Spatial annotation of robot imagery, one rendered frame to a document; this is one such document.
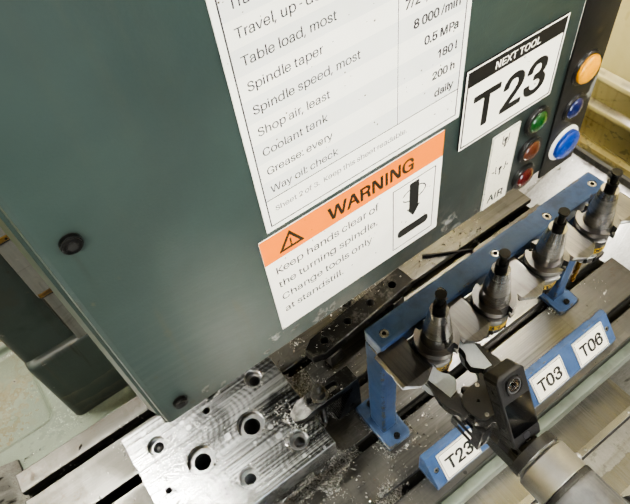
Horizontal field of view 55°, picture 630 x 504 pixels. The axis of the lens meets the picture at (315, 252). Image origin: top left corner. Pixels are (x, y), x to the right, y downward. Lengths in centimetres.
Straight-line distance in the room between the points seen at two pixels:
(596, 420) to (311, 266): 104
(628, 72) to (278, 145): 121
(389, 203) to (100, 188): 22
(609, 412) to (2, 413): 144
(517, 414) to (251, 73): 61
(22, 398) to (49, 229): 149
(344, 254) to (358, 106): 13
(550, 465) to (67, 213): 65
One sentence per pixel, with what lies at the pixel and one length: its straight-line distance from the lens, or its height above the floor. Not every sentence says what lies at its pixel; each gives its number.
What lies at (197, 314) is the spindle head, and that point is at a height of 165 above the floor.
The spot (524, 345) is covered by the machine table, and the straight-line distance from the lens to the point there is 124.
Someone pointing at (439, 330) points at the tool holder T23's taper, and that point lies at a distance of 81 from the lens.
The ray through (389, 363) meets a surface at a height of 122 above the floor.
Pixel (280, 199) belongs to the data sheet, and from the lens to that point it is 36.
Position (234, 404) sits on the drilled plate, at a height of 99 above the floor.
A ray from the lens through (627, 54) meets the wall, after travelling 147.
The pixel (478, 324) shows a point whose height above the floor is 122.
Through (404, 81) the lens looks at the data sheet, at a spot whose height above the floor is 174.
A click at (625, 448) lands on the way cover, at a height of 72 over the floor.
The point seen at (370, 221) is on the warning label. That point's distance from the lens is 44.
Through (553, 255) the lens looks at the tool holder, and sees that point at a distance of 92.
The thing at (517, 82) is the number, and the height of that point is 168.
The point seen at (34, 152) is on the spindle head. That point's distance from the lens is 27.
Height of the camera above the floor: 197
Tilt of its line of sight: 52 degrees down
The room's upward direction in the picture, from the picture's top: 10 degrees counter-clockwise
